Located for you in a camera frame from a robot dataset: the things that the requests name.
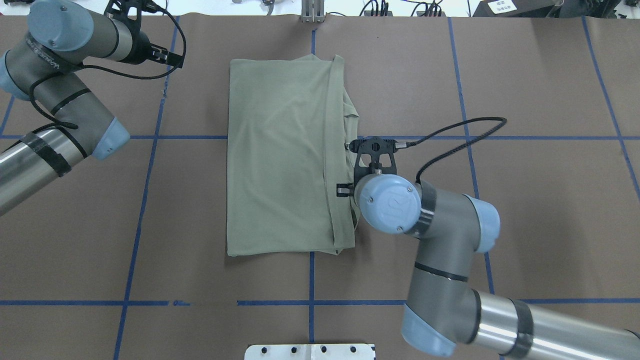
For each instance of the grey aluminium bracket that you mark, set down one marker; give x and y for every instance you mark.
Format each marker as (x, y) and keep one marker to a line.
(312, 11)

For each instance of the olive green long-sleeve shirt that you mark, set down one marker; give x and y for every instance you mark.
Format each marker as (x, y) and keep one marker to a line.
(288, 125)

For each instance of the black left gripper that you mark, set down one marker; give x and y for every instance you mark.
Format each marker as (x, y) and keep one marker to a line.
(140, 51)

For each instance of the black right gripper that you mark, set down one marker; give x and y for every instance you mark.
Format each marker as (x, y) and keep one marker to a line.
(343, 190)

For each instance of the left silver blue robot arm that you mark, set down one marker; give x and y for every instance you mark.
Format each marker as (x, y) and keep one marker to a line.
(42, 70)

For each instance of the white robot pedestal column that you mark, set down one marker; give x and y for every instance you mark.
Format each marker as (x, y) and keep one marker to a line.
(311, 351)

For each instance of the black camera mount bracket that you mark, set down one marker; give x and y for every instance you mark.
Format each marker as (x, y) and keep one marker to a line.
(375, 147)

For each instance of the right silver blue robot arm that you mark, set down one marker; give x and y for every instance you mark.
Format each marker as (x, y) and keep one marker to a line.
(442, 310)

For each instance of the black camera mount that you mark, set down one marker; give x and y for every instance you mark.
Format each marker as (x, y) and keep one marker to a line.
(129, 12)

